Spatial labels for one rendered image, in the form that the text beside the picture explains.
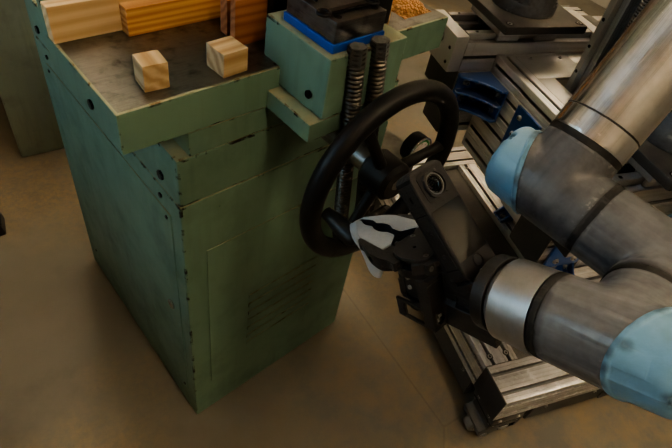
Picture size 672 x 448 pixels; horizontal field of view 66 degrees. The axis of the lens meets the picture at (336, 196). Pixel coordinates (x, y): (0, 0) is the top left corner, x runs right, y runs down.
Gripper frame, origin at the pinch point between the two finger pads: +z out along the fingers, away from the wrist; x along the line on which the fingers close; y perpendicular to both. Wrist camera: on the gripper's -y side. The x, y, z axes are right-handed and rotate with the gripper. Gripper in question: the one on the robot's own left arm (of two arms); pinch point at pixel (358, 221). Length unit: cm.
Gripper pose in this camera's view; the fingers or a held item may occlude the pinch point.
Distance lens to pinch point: 61.3
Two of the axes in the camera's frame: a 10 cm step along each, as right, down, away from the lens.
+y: 2.2, 8.8, 4.1
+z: -6.1, -2.0, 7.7
